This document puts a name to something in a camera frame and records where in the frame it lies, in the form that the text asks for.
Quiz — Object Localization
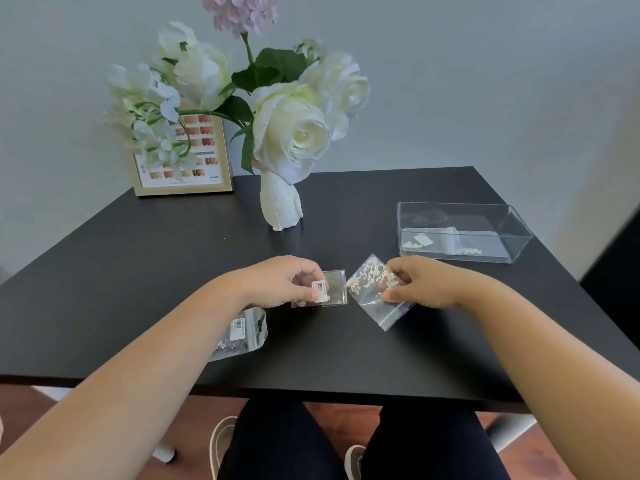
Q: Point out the person's right hand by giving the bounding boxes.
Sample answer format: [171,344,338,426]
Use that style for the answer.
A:
[382,255,476,311]

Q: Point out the person's left hand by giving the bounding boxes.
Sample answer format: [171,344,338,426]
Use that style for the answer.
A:
[235,255,326,309]

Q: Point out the clear bag with white beads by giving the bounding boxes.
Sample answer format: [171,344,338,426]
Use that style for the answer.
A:
[399,227,460,255]

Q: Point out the clear bag with white label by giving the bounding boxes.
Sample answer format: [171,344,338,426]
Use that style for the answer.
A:
[291,269,349,309]

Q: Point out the clear bag with hang hole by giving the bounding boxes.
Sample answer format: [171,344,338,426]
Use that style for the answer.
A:
[207,307,269,363]

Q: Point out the clear bag with glitter flakes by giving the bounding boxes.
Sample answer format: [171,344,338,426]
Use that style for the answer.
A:
[347,253,416,332]

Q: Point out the white owl-shaped vase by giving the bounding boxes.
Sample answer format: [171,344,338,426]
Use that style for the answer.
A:
[259,167,305,231]

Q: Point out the clear plastic box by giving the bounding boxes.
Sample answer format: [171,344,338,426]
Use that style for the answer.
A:
[397,201,535,265]

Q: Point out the gold framed nail colour chart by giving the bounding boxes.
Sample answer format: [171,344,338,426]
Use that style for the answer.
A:
[127,102,235,197]

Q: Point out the large white rose flower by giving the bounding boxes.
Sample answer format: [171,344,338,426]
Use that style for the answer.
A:
[248,81,335,185]

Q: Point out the white hydrangea flower spray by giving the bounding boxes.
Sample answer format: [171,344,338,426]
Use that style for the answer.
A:
[105,63,197,181]

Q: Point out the half-closed white rose flower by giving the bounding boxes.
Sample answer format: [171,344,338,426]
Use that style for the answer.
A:
[156,21,233,111]

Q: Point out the pink lilac flower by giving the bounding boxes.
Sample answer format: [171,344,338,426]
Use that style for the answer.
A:
[199,0,309,94]

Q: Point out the person's right forearm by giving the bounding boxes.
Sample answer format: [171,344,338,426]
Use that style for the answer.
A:
[457,272,640,480]

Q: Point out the person's left forearm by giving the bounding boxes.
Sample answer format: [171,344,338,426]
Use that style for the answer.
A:
[0,272,251,480]

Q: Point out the person's black trousers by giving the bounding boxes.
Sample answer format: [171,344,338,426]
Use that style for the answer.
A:
[217,397,511,480]

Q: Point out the grey slip-on shoe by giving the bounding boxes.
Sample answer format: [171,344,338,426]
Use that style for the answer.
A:
[343,444,367,480]
[209,415,240,480]

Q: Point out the dark furniture panel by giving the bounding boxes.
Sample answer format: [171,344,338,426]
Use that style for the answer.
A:
[579,204,640,335]

